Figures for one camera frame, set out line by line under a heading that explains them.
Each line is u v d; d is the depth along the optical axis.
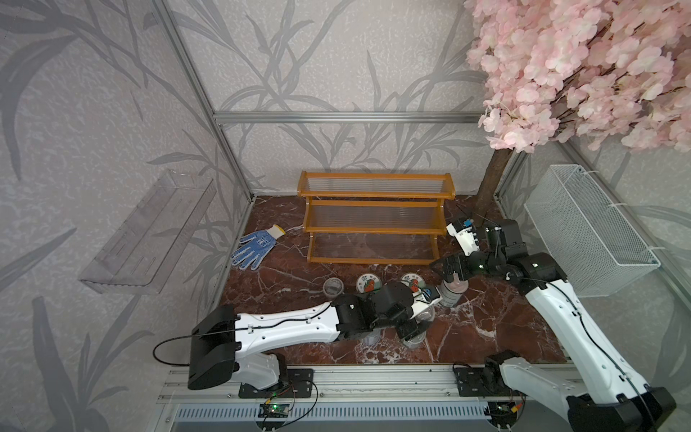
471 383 0.73
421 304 0.58
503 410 0.74
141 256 0.63
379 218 1.14
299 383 0.74
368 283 0.84
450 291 0.80
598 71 0.58
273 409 0.71
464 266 0.63
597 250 0.59
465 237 0.65
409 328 0.61
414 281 0.85
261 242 1.05
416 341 0.76
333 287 0.87
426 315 0.68
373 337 0.77
